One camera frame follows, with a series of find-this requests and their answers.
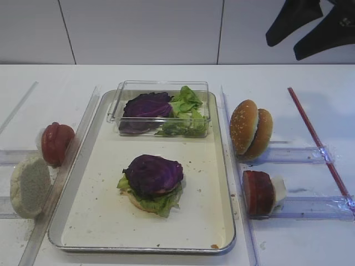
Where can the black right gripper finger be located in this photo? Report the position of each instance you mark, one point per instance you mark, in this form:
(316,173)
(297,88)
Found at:
(335,30)
(294,14)

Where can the sesame top bun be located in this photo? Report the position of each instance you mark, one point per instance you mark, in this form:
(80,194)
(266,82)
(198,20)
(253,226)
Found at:
(243,125)

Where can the green lettuce in container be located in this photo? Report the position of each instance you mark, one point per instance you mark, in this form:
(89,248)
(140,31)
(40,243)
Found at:
(187,120)

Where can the red meat patty slices right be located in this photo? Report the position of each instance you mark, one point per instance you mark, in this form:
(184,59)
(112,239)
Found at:
(259,192)

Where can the green lettuce on burger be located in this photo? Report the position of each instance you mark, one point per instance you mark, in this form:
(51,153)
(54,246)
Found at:
(172,197)

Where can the red tomato slices left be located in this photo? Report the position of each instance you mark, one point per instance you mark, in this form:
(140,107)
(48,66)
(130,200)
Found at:
(54,143)

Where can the red plastic rod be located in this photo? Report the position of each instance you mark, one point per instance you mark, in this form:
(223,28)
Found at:
(320,145)

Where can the clear channel upper right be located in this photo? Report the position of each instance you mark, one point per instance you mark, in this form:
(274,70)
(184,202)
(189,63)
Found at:
(291,155)

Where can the clear channel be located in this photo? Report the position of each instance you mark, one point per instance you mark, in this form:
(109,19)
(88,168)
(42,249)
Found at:
(291,155)
(6,209)
(311,208)
(13,157)

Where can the clear plastic container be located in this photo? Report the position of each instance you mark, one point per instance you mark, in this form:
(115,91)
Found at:
(130,89)

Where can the clear channel lower right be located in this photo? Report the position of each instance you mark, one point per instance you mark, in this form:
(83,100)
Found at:
(311,208)

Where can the purple cabbage leaf in container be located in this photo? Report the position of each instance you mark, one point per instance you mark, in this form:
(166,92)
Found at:
(145,106)

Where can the bottom bun on tray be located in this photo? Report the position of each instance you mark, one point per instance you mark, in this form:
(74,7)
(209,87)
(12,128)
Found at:
(150,204)

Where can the metal baking tray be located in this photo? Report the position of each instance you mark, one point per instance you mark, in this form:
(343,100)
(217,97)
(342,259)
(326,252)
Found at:
(93,215)

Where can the pale bun half left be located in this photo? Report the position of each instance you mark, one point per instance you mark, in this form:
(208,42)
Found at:
(30,183)

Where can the clear channel upper left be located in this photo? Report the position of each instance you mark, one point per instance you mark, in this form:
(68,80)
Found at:
(13,157)

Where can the clear channel lower left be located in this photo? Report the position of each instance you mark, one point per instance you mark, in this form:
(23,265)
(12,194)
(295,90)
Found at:
(6,209)

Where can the clear rail left of tray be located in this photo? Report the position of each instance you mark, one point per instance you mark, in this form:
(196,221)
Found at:
(42,221)

